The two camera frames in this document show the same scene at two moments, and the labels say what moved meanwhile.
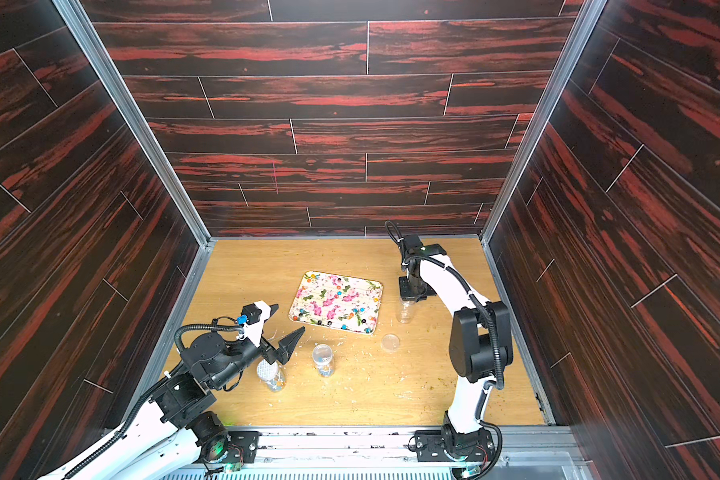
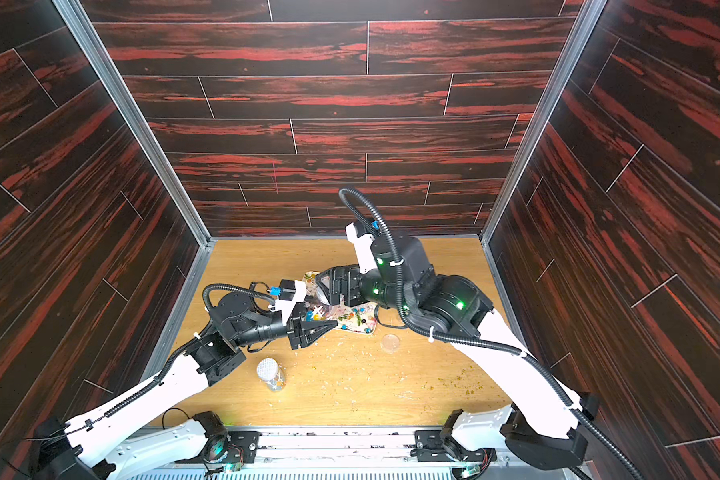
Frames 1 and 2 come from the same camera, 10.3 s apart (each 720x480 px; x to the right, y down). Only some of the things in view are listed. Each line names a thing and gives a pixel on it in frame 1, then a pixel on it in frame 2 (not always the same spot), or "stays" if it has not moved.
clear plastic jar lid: x=390 y=342 stays
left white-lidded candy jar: x=272 y=376 stays
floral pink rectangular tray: x=338 y=301 stays
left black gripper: x=281 y=353 to x=297 y=332
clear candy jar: x=322 y=356 to x=316 y=309
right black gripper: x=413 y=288 to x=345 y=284
